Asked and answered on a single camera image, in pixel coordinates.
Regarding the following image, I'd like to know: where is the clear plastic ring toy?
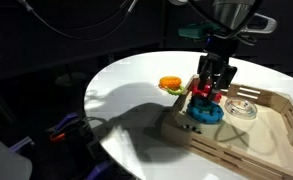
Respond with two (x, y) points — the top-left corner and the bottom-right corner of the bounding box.
(224, 97), (258, 120)

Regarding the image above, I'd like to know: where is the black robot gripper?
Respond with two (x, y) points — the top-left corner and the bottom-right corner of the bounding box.
(197, 36), (239, 90)

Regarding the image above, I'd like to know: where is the wooden slatted crate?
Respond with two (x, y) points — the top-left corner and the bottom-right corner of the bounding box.
(161, 76), (293, 180)

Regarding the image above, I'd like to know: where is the black hanging cable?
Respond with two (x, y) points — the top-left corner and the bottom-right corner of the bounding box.
(17, 0), (140, 40)

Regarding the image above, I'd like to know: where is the purple orange clamp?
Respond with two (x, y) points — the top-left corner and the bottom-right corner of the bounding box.
(48, 112), (84, 143)

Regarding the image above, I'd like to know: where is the light green ring toy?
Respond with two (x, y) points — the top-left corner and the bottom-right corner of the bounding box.
(166, 85), (184, 96)

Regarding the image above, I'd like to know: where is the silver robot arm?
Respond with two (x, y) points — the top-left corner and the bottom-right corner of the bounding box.
(169, 0), (277, 93)

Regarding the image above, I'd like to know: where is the dark teal ring toy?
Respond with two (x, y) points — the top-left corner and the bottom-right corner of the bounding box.
(186, 99), (224, 124)

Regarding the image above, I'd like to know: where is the red ring toy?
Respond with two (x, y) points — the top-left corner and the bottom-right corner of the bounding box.
(192, 85), (222, 103)

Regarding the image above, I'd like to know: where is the orange ring toy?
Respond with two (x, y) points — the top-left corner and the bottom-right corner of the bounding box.
(159, 76), (182, 90)

